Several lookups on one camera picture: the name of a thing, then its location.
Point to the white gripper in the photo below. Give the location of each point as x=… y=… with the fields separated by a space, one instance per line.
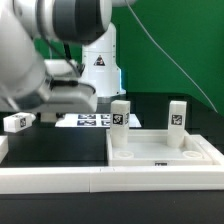
x=39 y=91

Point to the white square table top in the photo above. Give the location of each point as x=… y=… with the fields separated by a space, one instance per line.
x=149 y=148

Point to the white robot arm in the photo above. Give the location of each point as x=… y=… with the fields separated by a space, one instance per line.
x=81 y=22

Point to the white marker base plate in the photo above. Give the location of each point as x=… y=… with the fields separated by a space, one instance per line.
x=92 y=120

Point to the white left fence rail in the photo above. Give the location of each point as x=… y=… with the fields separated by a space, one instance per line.
x=3 y=147

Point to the white fence rail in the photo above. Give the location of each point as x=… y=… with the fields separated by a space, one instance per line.
x=110 y=179
x=3 y=147

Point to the white front fence rail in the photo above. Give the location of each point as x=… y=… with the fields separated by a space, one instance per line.
x=110 y=179

